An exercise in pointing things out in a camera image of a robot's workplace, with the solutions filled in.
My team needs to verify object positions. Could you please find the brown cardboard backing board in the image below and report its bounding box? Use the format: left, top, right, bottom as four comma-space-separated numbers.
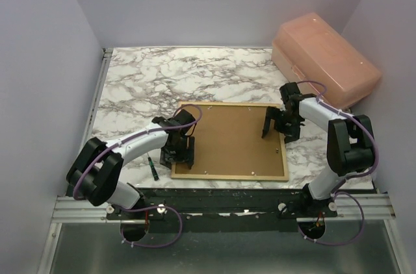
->
175, 104, 285, 177

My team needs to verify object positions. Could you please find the green wooden picture frame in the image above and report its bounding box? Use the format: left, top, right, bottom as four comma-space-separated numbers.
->
170, 101, 289, 182

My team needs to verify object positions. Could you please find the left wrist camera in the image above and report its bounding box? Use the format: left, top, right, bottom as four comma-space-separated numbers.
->
174, 109, 195, 133

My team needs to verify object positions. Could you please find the small green screwdriver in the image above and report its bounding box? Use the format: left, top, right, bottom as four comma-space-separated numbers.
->
148, 156, 159, 181

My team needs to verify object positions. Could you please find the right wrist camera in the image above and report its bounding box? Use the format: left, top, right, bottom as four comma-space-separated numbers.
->
279, 82, 302, 104

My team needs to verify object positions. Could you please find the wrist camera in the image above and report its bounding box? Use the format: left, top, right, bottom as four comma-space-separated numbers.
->
174, 109, 195, 133
279, 82, 302, 104

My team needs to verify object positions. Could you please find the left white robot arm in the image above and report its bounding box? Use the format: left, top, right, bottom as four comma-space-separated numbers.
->
66, 110, 198, 219

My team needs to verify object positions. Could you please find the pink plastic storage box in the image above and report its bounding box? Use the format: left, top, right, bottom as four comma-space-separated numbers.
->
272, 12, 382, 109

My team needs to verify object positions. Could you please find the aluminium rail frame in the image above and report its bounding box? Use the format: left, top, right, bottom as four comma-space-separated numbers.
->
37, 47, 114, 273

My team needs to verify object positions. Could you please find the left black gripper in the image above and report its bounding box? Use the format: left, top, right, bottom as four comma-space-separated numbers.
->
162, 136, 194, 170

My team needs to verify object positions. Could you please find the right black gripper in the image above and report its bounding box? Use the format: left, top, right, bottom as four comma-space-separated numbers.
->
261, 106, 300, 145

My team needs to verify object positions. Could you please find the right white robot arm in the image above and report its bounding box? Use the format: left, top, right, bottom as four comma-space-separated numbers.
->
262, 82, 379, 218

